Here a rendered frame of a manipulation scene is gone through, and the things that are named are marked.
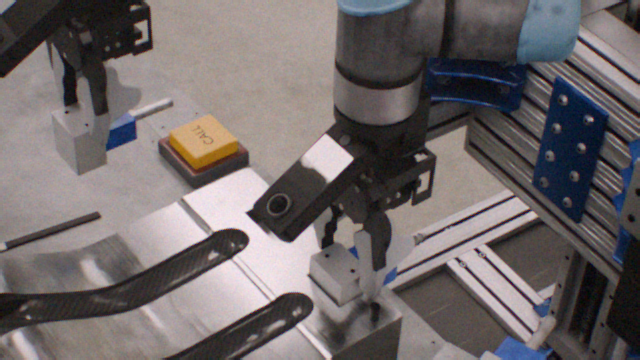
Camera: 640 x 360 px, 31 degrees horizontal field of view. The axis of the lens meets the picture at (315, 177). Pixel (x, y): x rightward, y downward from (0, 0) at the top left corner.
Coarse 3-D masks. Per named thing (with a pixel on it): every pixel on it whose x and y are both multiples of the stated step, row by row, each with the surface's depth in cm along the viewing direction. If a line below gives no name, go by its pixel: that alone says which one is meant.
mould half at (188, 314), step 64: (256, 192) 124; (0, 256) 111; (64, 256) 116; (128, 256) 117; (256, 256) 117; (64, 320) 107; (128, 320) 111; (192, 320) 111; (320, 320) 111; (384, 320) 112
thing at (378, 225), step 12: (372, 204) 105; (372, 216) 105; (384, 216) 105; (372, 228) 105; (384, 228) 105; (372, 240) 106; (384, 240) 106; (372, 252) 107; (384, 252) 107; (384, 264) 109
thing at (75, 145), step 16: (64, 112) 122; (80, 112) 122; (128, 112) 125; (144, 112) 126; (64, 128) 120; (80, 128) 120; (112, 128) 123; (128, 128) 124; (64, 144) 122; (80, 144) 120; (96, 144) 122; (112, 144) 124; (64, 160) 124; (80, 160) 122; (96, 160) 123
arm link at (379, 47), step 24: (336, 0) 95; (360, 0) 91; (384, 0) 90; (408, 0) 90; (432, 0) 92; (360, 24) 92; (384, 24) 92; (408, 24) 92; (432, 24) 92; (336, 48) 97; (360, 48) 94; (384, 48) 93; (408, 48) 94; (432, 48) 93; (360, 72) 95; (384, 72) 95; (408, 72) 96
